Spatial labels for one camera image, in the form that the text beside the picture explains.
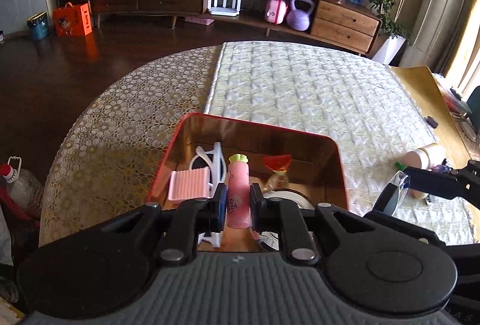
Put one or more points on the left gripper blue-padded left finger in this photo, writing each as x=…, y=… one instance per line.
x=218, y=209

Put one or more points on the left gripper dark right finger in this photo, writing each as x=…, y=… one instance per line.
x=258, y=208

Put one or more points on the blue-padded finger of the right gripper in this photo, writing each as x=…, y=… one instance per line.
x=447, y=185

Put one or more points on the blue purple spiky toy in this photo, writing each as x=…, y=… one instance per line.
x=442, y=168

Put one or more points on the pink small bottle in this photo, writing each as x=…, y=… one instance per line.
x=238, y=192

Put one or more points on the white yellow pill bottle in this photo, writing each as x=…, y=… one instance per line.
x=425, y=157

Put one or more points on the pink ribbed case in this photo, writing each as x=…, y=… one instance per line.
x=189, y=184

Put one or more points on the round silver tin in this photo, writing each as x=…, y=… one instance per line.
x=290, y=204

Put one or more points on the black blue white tube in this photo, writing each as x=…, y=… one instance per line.
x=393, y=194

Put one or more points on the red white candy packet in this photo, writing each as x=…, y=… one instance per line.
x=279, y=166

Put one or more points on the white frame sunglasses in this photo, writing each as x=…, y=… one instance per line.
x=214, y=161

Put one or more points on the yellow wood-grain mat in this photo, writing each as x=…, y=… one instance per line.
x=420, y=83

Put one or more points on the small purple object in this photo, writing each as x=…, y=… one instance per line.
x=431, y=122

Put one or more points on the red metal tin box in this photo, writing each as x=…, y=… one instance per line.
x=315, y=171

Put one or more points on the quilted cream table mat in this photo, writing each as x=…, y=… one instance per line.
x=360, y=104

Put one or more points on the lace tablecloth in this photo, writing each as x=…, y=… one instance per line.
x=109, y=158

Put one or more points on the white standing air conditioner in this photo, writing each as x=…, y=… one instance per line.
x=434, y=33

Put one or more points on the wooden tv cabinet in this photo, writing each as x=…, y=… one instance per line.
x=342, y=24

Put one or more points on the purple kettlebell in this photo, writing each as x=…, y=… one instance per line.
x=298, y=19

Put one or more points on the plastic oil bottle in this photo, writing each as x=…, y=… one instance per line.
x=22, y=187

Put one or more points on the white router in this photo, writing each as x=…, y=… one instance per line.
x=226, y=8

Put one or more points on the pink small case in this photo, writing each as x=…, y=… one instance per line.
x=275, y=11

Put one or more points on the orange gift bag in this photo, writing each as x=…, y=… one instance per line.
x=72, y=20

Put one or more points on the blue trash bin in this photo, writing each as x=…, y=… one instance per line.
x=38, y=25

